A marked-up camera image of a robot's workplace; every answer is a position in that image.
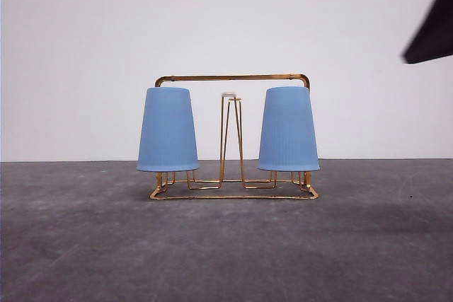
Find blue plastic cup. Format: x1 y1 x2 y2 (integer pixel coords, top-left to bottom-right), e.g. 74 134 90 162
257 86 320 171
136 87 199 172

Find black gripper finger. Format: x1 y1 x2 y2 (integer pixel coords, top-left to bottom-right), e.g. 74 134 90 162
401 0 453 64

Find gold wire cup rack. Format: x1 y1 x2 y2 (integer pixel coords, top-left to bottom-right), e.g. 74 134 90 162
150 74 319 199

